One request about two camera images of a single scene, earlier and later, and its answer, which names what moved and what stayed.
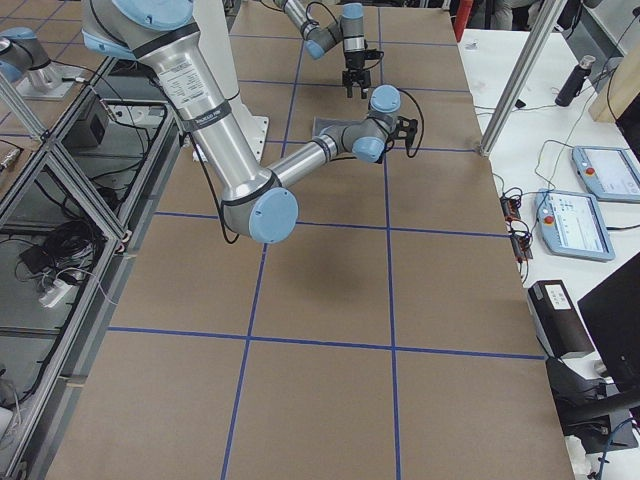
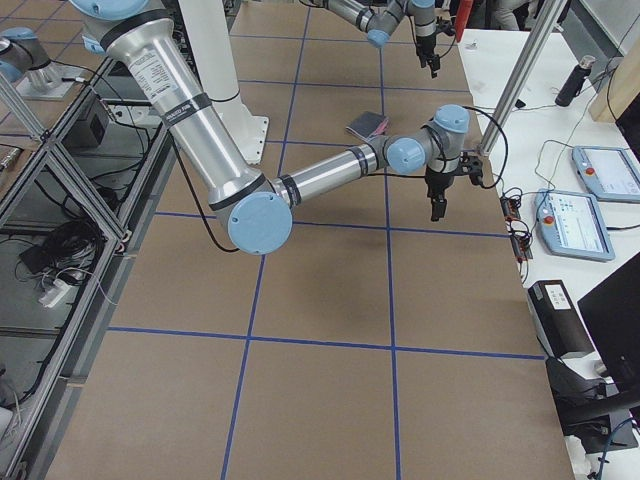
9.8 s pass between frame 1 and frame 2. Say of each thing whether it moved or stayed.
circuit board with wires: stayed
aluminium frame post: stayed
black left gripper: moved
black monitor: stayed
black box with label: stayed
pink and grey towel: moved
